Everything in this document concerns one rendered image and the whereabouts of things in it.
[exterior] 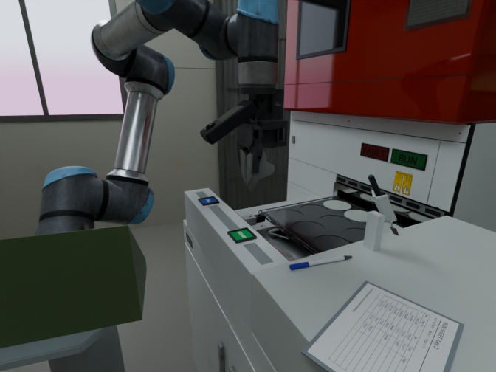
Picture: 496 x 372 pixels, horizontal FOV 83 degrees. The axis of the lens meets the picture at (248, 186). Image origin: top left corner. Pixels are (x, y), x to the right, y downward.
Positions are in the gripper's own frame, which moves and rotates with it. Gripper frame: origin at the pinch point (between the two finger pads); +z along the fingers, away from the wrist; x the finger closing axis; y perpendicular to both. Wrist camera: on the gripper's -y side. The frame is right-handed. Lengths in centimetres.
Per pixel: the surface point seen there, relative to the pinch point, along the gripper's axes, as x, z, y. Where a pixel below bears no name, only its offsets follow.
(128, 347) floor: 81, 111, -32
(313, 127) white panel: 52, -4, 59
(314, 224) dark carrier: 12.1, 20.8, 29.4
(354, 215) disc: 11, 21, 46
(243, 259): -4.5, 14.7, -3.2
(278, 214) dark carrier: 24.0, 20.8, 23.5
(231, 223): 13.7, 15.1, 1.6
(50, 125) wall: 239, 6, -70
